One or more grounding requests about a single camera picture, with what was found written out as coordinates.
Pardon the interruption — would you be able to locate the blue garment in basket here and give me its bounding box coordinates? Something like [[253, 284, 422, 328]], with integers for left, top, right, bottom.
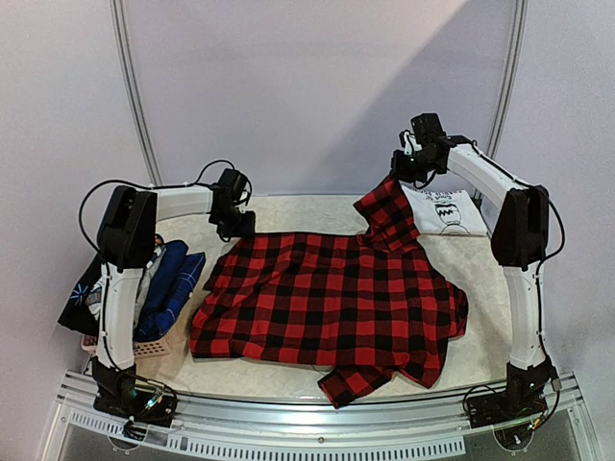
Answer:
[[133, 240, 206, 343]]

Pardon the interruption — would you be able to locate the white orange printed garment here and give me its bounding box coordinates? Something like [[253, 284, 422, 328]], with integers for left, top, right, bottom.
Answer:
[[86, 276, 106, 321]]

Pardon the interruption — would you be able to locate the pink plastic laundry basket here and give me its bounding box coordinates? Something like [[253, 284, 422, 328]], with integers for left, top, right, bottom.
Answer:
[[81, 335, 171, 357]]

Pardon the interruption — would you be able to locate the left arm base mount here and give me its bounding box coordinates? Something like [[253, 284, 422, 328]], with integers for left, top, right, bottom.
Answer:
[[91, 357, 179, 427]]

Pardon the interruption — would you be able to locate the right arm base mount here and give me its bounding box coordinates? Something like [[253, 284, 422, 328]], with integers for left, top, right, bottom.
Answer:
[[462, 359, 561, 431]]

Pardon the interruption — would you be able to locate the white and green raglan shirt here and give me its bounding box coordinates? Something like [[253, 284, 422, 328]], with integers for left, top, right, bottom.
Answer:
[[402, 185, 487, 236]]

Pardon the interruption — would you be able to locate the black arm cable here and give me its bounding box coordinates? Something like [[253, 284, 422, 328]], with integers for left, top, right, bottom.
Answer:
[[470, 138, 568, 385], [78, 159, 254, 251]]

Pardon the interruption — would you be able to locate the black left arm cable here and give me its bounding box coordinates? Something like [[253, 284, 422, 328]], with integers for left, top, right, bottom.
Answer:
[[78, 159, 254, 251]]

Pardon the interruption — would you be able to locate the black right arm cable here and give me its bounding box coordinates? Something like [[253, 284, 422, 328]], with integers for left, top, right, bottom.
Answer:
[[470, 138, 568, 385]]

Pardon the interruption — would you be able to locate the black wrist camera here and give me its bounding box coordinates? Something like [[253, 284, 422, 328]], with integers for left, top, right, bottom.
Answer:
[[213, 168, 252, 206], [399, 112, 446, 150]]

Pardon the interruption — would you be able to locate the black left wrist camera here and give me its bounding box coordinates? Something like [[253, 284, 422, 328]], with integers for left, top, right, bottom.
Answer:
[[213, 168, 252, 206]]

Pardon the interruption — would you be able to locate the red black plaid garment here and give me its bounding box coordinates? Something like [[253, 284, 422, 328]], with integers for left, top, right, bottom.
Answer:
[[189, 177, 469, 408]]

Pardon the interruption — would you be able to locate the aluminium frame post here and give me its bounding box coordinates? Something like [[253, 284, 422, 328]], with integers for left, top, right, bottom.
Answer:
[[109, 0, 163, 185], [484, 0, 529, 159]]

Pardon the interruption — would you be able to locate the left aluminium frame post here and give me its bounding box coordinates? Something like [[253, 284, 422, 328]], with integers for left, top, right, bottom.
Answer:
[[109, 0, 163, 185]]

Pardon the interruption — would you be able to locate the front aluminium rail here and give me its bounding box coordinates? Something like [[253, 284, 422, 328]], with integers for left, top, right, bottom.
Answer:
[[40, 372, 602, 460]]

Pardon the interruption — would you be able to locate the black printed garment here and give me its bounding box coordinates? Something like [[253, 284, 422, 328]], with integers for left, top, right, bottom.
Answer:
[[58, 255, 102, 336]]

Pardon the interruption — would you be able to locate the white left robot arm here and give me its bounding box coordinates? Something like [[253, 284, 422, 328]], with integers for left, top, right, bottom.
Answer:
[[92, 181, 256, 383]]

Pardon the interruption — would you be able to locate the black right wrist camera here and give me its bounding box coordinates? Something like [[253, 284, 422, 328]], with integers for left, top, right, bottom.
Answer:
[[399, 112, 446, 150]]

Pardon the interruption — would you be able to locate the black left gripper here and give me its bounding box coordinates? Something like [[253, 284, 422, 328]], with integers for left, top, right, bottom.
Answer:
[[213, 206, 255, 237]]

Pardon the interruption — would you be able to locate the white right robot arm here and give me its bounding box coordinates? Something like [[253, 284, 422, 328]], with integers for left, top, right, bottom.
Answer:
[[391, 130, 550, 372]]

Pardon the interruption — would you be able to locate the right aluminium frame post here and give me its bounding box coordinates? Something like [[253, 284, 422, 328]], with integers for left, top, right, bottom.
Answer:
[[484, 0, 529, 159]]

